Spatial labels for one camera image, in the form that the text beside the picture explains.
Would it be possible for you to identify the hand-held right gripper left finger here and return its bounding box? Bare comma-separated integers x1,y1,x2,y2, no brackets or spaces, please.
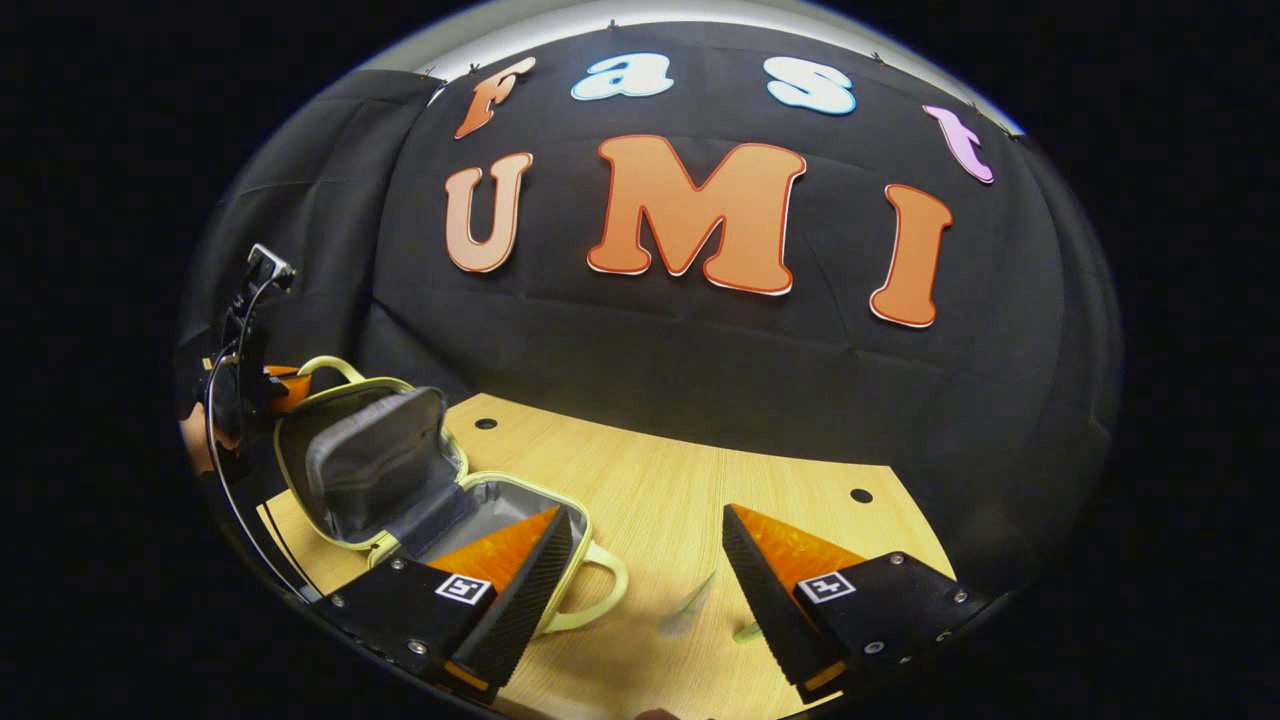
318,505,589,699

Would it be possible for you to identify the cream suitcase with handle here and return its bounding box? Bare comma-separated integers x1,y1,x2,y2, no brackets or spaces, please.
272,355,631,637

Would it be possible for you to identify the black cable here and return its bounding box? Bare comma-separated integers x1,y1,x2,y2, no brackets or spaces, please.
203,275,321,601

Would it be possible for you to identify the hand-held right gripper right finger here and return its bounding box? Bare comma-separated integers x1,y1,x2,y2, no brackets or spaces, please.
722,503,991,701

